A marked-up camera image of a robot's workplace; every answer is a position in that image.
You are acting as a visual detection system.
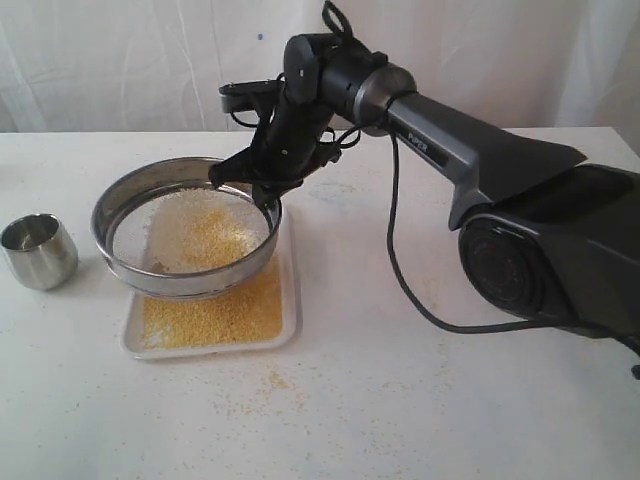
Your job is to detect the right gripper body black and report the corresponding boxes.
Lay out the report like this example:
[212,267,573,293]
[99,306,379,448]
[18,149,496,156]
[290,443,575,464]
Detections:
[223,93,334,190]

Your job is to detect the round steel sieve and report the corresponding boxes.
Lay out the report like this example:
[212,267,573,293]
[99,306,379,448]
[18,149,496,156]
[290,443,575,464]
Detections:
[91,157,284,300]

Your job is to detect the small steel cup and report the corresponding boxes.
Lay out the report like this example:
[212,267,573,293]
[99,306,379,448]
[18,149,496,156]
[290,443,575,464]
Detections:
[1,213,79,291]

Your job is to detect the yellow and white grain mix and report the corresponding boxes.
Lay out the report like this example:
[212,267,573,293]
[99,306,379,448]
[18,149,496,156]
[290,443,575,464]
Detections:
[146,189,270,274]

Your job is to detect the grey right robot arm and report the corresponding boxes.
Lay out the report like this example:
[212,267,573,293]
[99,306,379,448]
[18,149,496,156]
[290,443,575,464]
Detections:
[209,34,639,346]

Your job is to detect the yellow millet in tray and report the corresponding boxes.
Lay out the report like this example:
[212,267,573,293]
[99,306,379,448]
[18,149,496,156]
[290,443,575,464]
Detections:
[141,258,282,349]

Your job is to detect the white square tray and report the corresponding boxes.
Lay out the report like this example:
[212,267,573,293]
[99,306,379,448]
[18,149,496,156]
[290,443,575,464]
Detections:
[121,212,302,360]

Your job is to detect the white backdrop curtain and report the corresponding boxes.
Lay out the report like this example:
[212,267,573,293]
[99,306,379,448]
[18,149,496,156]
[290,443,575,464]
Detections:
[1,0,639,148]

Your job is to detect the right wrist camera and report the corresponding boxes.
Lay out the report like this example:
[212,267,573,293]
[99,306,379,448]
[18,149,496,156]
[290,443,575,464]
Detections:
[218,79,283,115]

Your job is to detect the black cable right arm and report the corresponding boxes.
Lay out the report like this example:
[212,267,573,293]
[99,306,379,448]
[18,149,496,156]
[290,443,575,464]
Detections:
[319,0,640,381]

